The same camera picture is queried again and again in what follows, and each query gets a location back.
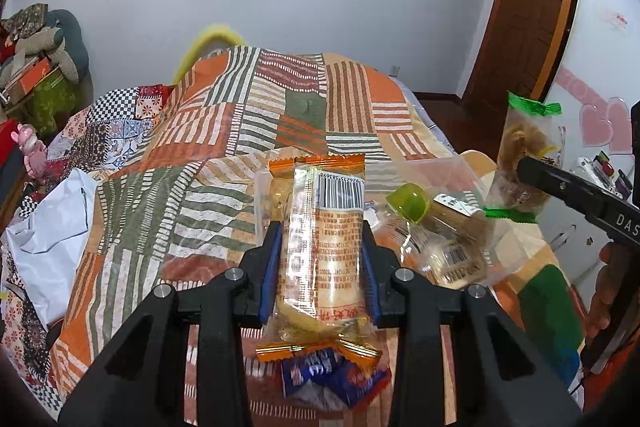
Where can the orange striped patchwork blanket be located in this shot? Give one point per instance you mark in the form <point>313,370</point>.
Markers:
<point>300,107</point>

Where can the pink bunny toy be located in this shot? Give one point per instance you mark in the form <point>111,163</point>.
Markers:
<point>32,152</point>

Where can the small dark jar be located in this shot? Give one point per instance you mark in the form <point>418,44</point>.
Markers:
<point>623,184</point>

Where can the orange cardboard box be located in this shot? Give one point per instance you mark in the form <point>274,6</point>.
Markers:
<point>30,79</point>

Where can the patterned cloth bag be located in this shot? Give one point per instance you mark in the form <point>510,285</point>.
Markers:
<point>25,19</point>

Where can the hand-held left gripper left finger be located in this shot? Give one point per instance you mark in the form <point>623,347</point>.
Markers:
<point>270,267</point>

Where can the orange-edged clear cake packet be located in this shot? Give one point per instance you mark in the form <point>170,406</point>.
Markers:
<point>320,232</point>

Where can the red box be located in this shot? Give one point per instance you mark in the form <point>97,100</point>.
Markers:
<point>7,152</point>

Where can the clear plastic container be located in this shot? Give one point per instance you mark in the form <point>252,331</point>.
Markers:
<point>450,172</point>

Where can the green-sealed pastry packet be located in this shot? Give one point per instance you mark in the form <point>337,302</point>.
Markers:
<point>520,147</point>

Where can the small pink heart decal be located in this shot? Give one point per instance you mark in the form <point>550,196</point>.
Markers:
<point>595,127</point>

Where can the small red jar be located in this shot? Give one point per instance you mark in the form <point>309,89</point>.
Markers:
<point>606,166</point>

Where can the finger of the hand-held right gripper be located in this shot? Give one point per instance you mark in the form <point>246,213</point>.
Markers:
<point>550,177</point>

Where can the yellow hoop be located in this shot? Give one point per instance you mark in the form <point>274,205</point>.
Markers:
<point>215,32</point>

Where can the wooden room door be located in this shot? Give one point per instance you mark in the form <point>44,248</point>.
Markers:
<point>520,7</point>

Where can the person's right hand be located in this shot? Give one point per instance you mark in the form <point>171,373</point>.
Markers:
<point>605,292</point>

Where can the white nightstand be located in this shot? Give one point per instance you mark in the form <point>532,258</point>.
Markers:
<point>575,252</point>

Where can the white plastic bag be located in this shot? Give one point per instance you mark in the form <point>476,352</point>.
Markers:
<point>50,232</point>

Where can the red and white sticker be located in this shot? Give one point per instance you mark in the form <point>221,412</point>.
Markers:
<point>620,21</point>

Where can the large pink heart decal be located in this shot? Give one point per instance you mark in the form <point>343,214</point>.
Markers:
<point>620,122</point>

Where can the checkered patchwork quilt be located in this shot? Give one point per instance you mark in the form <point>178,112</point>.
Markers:
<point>125,107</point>

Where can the green snack cup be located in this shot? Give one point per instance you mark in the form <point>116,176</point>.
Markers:
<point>407,202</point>

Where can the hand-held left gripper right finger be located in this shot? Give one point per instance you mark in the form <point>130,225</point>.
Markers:
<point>369,272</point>

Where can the green patterned bag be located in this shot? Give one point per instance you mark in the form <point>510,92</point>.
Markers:
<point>50,102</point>

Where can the clear brown cake packet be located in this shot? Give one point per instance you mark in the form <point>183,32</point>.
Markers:
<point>450,219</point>

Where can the blue snack packet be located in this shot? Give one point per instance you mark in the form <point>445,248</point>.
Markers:
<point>320,369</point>

